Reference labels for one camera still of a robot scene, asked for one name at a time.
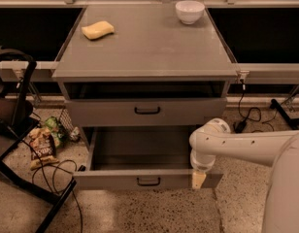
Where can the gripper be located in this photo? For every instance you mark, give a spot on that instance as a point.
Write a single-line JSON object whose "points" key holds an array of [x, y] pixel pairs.
{"points": [[201, 164]]}

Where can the grey drawer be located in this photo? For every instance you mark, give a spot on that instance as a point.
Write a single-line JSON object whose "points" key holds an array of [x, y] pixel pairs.
{"points": [[145, 112], [137, 158]]}

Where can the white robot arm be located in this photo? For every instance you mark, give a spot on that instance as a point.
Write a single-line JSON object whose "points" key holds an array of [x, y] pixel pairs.
{"points": [[279, 150]]}

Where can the grey top drawer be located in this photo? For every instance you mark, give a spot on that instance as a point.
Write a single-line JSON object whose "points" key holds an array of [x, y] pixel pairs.
{"points": [[145, 112]]}

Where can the grey drawer cabinet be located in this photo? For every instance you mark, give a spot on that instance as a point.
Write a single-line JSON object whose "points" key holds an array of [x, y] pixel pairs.
{"points": [[141, 89]]}

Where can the black chair base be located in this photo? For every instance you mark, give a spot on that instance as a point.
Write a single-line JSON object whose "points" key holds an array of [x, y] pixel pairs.
{"points": [[293, 123]]}

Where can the green snack bag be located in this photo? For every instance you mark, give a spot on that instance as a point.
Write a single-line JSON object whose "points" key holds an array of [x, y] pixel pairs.
{"points": [[57, 131]]}

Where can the brown chip bag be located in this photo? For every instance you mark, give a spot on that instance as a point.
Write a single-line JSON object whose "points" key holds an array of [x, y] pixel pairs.
{"points": [[43, 148]]}

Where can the white bowl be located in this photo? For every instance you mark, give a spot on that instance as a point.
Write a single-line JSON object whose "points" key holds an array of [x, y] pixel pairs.
{"points": [[189, 11]]}

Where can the yellow sponge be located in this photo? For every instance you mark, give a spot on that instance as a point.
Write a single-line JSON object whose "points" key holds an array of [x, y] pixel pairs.
{"points": [[98, 30]]}

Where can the black metal stand frame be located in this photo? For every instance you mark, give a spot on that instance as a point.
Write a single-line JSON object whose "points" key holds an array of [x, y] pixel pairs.
{"points": [[14, 127]]}

